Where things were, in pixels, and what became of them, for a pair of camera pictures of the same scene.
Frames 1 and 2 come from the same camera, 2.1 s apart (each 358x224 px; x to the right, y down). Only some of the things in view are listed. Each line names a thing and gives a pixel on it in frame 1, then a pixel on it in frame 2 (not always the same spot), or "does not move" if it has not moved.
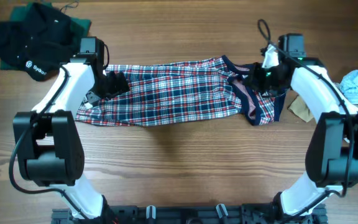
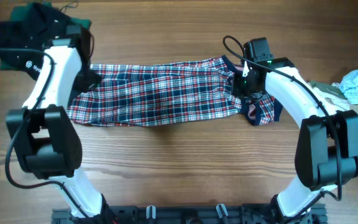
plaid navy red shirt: x=183 y=89 does not move
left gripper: x=117 y=88 → x=92 y=79
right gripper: x=262 y=78 → x=238 y=86
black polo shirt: x=46 y=38 does not move
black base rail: x=196 y=214 does not move
